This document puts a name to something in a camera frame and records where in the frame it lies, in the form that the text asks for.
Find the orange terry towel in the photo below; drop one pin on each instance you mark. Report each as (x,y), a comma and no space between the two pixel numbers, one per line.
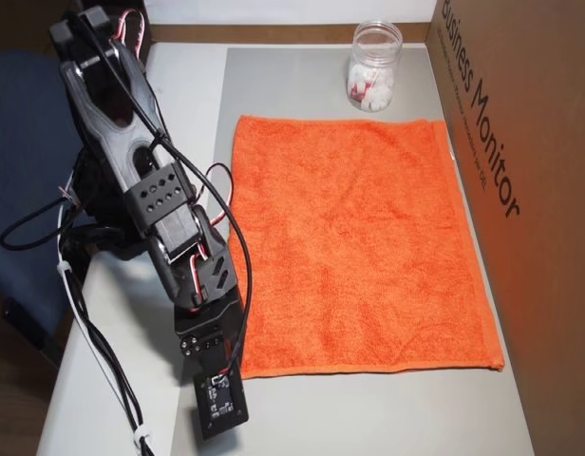
(368,237)

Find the cardboard monitor box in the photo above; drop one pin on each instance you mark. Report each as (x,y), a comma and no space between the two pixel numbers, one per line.
(534,285)

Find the blue office chair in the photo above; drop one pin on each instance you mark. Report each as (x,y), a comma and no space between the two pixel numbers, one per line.
(26,142)

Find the brown back panel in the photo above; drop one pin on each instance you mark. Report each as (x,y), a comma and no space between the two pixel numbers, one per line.
(273,33)

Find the red white paper packet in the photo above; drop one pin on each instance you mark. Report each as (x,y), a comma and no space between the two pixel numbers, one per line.
(360,90)

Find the grey table mat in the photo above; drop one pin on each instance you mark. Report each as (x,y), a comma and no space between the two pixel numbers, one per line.
(321,418)

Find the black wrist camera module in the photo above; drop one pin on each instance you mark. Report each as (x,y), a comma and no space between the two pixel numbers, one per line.
(221,396)

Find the clear plastic jar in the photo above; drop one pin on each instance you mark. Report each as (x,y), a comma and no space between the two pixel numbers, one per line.
(373,57)

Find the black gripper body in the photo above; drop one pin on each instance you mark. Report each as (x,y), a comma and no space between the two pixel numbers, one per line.
(208,329)

